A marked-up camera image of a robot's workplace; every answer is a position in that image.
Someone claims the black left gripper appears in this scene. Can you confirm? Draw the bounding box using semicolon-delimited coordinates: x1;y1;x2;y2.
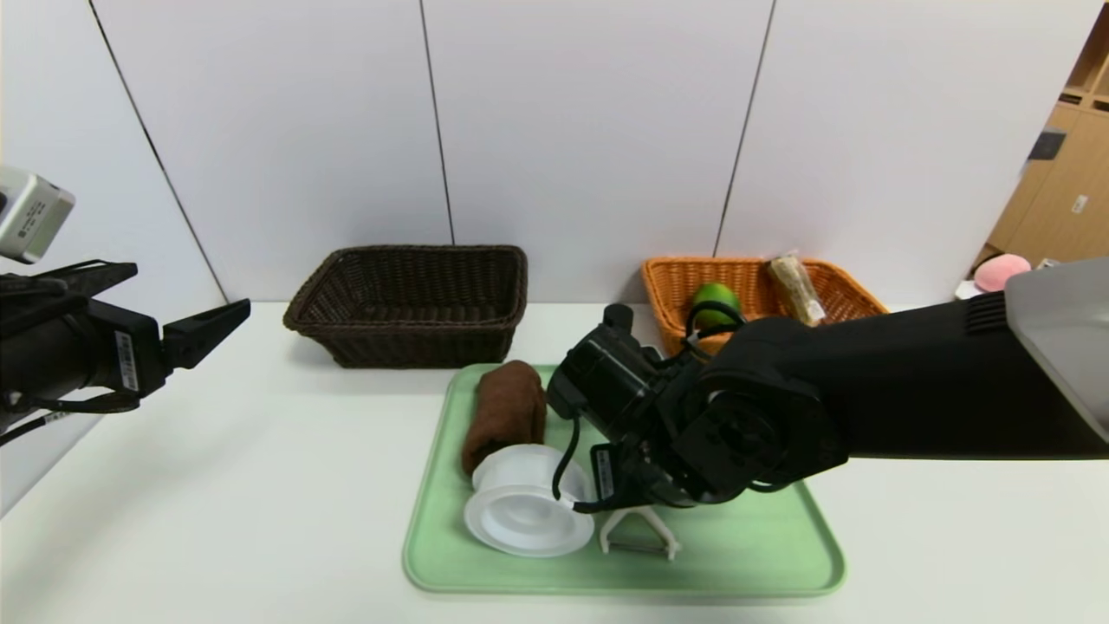
0;297;252;416

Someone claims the grey handled white peeler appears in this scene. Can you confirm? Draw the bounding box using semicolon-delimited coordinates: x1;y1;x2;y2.
598;505;681;560

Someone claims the green lime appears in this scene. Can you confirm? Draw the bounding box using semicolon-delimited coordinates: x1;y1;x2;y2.
691;282;744;330

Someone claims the clear chocolate pack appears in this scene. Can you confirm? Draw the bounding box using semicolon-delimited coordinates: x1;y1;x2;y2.
767;251;827;328

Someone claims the dark brown wicker basket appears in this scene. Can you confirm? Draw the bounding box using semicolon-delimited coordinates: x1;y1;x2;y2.
282;244;529;370

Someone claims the orange wicker basket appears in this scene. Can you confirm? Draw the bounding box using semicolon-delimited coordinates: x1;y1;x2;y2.
641;257;891;356

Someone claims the rolled brown towel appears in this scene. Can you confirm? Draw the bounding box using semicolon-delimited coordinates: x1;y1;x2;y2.
460;361;548;476

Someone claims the white round plastic container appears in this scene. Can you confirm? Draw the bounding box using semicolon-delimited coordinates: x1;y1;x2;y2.
463;443;595;557

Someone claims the light green plastic tray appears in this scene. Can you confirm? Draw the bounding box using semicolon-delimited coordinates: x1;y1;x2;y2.
402;362;847;597

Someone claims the pink peach plush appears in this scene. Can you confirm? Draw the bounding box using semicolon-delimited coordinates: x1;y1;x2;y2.
973;253;1034;294

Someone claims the light wooden cabinet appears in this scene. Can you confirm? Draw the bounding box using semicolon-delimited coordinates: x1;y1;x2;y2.
986;4;1109;278

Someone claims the thin black tagged cable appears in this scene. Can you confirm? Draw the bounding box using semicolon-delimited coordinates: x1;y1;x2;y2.
0;394;139;447

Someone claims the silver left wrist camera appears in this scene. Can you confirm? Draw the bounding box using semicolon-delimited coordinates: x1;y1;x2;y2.
0;166;77;265

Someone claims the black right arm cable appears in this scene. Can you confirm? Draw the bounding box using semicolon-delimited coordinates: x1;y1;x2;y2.
552;414;583;504

